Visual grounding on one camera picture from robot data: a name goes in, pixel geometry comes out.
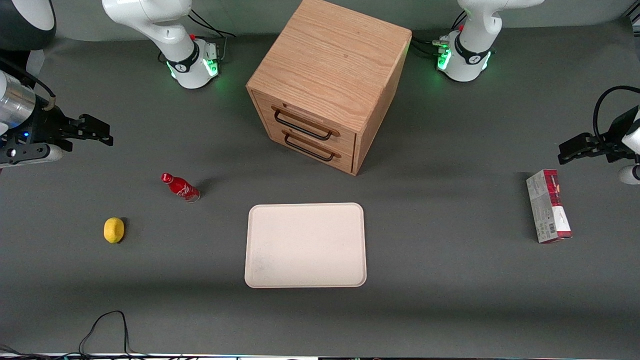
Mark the red cola bottle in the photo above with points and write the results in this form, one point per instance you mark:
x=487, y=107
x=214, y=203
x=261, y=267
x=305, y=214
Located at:
x=181, y=188

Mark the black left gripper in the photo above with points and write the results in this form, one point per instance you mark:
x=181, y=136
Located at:
x=614, y=133

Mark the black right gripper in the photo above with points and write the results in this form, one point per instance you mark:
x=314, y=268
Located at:
x=42, y=126

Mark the beige plastic tray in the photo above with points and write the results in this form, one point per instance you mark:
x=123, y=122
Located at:
x=305, y=245

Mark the oak wooden drawer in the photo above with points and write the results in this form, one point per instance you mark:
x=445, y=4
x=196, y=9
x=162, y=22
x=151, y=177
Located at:
x=347, y=141
x=345, y=162

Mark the grey and red carton box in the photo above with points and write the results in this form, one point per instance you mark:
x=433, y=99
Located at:
x=547, y=210

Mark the oak wooden cabinet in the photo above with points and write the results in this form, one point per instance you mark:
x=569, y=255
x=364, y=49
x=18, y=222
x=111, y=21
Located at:
x=330, y=55

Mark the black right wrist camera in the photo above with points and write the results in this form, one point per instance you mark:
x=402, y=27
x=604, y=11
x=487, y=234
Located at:
x=30, y=153

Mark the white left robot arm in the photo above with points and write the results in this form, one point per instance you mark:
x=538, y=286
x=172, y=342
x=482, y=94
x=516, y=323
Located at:
x=470, y=55

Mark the yellow lemon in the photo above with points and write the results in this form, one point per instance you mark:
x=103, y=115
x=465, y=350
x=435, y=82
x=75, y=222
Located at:
x=114, y=230

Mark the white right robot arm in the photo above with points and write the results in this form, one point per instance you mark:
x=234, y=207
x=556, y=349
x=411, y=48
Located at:
x=170, y=35

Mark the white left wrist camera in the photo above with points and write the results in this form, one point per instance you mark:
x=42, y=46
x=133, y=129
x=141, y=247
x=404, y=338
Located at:
x=629, y=175

